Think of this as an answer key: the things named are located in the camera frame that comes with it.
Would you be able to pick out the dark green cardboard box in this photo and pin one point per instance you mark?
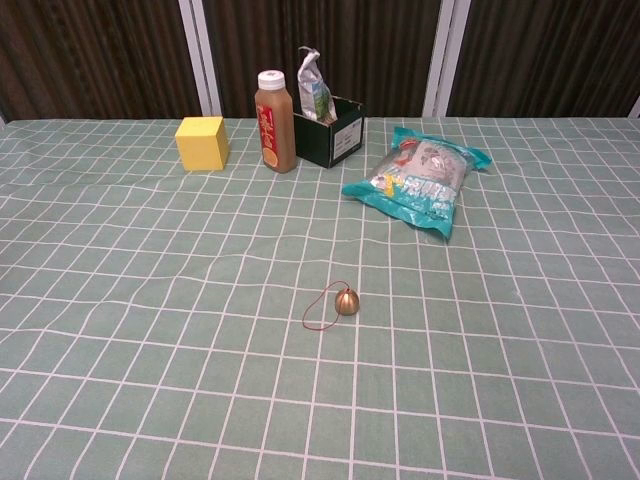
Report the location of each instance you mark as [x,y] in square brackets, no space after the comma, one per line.
[330,137]

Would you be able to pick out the teal plastic snack bag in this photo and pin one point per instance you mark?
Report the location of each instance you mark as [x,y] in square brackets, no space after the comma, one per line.
[420,185]

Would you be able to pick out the brown juice bottle white cap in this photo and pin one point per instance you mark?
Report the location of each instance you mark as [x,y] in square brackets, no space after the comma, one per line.
[274,125]

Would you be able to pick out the crumpled silver green snack pouch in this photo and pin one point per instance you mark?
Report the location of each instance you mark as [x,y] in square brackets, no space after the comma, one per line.
[314,91]

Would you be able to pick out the yellow cube block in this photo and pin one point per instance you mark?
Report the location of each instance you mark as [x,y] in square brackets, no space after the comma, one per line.
[202,145]

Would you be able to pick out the green checkered tablecloth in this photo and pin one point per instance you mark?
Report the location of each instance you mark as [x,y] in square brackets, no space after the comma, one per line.
[150,325]

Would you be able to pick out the dark brown striped curtain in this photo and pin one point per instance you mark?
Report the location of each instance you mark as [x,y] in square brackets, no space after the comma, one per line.
[85,55]

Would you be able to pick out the white vertical frame post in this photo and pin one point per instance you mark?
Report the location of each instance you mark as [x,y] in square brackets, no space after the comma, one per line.
[200,55]
[442,55]

